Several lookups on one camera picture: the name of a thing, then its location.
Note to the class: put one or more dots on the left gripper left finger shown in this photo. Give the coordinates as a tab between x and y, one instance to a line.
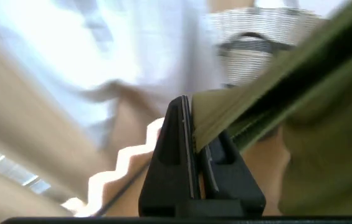
169	180

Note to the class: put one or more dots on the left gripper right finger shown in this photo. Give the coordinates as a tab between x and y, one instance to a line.
238	186

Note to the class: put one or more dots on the green garment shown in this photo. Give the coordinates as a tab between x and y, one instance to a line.
334	140

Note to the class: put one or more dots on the pale grey shorts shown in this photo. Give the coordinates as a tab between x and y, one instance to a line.
85	46

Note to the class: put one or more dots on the white laundry basket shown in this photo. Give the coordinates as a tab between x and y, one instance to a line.
256	25

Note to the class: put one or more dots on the beige curtain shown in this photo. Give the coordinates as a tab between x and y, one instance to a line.
23	124

